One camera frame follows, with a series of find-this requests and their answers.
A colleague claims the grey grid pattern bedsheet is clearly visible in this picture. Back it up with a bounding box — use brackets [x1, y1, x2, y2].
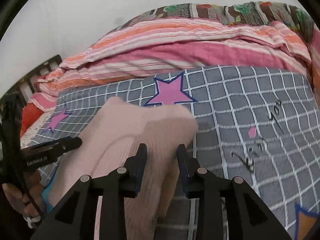
[22, 66, 319, 239]

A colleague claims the pink ribbed knit garment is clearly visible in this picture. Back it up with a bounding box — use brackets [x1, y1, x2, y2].
[47, 96, 198, 239]

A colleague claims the floral patchwork blanket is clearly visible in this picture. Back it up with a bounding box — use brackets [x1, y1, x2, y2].
[116, 2, 315, 43]

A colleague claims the dark wooden bed headboard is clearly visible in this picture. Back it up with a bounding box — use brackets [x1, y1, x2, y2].
[1, 55, 62, 113]

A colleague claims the person's left hand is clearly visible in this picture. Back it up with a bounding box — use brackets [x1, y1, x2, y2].
[2, 170, 45, 218]

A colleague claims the pink orange striped quilt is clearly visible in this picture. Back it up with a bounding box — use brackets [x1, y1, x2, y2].
[21, 17, 319, 133]

